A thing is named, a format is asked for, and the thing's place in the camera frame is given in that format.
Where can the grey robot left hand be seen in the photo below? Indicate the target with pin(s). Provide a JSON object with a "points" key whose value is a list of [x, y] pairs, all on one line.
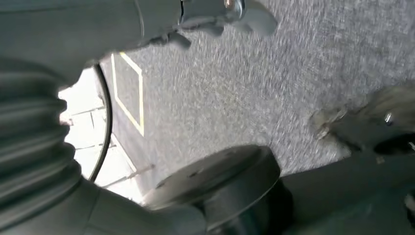
{"points": [[64, 26]]}

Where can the yellow floor tape square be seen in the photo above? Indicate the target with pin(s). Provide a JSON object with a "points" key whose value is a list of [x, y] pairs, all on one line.
{"points": [[141, 103]]}

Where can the grey robot lower body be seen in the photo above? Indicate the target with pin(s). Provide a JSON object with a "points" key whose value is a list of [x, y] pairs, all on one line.
{"points": [[220, 175]]}

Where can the dark robot wheeled base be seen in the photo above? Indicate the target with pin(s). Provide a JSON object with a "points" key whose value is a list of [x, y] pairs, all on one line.
{"points": [[350, 129]]}

